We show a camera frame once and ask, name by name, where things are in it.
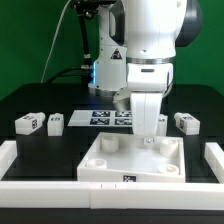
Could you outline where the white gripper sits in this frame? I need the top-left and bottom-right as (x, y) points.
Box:
(127, 63), (173, 138)

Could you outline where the white square tabletop part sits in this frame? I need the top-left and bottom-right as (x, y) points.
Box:
(77, 132), (186, 183)

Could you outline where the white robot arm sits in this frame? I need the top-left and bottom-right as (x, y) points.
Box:
(89, 0), (202, 138)

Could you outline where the white marker sheet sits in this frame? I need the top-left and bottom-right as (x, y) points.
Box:
(68, 110), (132, 127)

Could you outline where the white U-shaped obstacle fence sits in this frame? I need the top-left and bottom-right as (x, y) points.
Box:
(0, 141), (224, 211)

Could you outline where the black cable bundle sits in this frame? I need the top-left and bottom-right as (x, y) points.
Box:
(46, 0), (118, 84)

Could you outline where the white cable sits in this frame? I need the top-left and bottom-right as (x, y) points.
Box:
(40, 0), (73, 84)

